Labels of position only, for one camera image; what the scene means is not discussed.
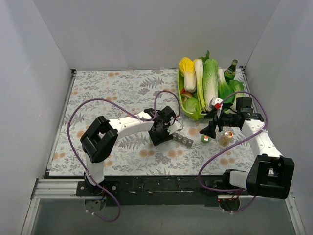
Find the green bottle cap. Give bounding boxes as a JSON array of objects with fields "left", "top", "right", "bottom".
[{"left": 201, "top": 135, "right": 211, "bottom": 144}]

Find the grey weekly pill organizer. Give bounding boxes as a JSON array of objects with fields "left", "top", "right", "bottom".
[{"left": 173, "top": 132, "right": 194, "bottom": 148}]

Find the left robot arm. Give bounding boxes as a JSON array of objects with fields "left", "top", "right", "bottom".
[{"left": 80, "top": 106, "right": 183, "bottom": 196}]

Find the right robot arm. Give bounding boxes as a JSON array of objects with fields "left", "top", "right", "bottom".
[{"left": 200, "top": 97, "right": 294, "bottom": 199}]

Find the small clear pill bottle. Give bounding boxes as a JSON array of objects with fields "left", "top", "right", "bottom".
[{"left": 219, "top": 131, "right": 234, "bottom": 146}]

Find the round green cabbage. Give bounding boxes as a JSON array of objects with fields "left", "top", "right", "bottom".
[{"left": 183, "top": 97, "right": 201, "bottom": 115}]

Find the bok choy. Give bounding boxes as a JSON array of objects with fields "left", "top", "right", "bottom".
[{"left": 218, "top": 68, "right": 234, "bottom": 103}]

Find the brown onion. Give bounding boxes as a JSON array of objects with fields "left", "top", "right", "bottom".
[{"left": 180, "top": 91, "right": 193, "bottom": 98}]

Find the green lettuce leaf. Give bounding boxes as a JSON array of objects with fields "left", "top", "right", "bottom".
[{"left": 228, "top": 80, "right": 245, "bottom": 99}]

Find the green vegetable tray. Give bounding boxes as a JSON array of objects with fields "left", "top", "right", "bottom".
[{"left": 177, "top": 70, "right": 208, "bottom": 120}]

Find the green glass bottle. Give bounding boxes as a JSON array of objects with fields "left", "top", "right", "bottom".
[{"left": 224, "top": 59, "right": 238, "bottom": 82}]

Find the large green napa cabbage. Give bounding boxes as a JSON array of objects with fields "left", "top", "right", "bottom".
[{"left": 203, "top": 58, "right": 219, "bottom": 111}]

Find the white green leek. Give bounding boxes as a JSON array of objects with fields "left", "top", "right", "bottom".
[{"left": 194, "top": 59, "right": 205, "bottom": 109}]

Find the yellow napa cabbage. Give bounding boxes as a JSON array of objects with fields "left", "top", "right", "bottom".
[{"left": 179, "top": 57, "right": 197, "bottom": 93}]

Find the floral table mat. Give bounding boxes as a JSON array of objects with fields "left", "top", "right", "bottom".
[{"left": 49, "top": 69, "right": 255, "bottom": 177}]

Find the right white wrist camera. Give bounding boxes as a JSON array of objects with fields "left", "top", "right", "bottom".
[{"left": 209, "top": 97, "right": 223, "bottom": 111}]

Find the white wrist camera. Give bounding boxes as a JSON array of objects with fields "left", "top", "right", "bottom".
[
  {"left": 168, "top": 120, "right": 183, "bottom": 134},
  {"left": 209, "top": 97, "right": 223, "bottom": 111}
]

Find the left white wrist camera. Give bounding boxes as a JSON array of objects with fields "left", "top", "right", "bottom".
[{"left": 168, "top": 120, "right": 183, "bottom": 134}]

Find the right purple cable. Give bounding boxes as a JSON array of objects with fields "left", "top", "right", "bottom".
[{"left": 198, "top": 91, "right": 269, "bottom": 213}]

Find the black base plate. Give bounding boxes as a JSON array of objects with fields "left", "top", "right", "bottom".
[{"left": 75, "top": 175, "right": 252, "bottom": 206}]

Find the aluminium rail frame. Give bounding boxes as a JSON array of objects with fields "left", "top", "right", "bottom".
[{"left": 22, "top": 71, "right": 305, "bottom": 235}]

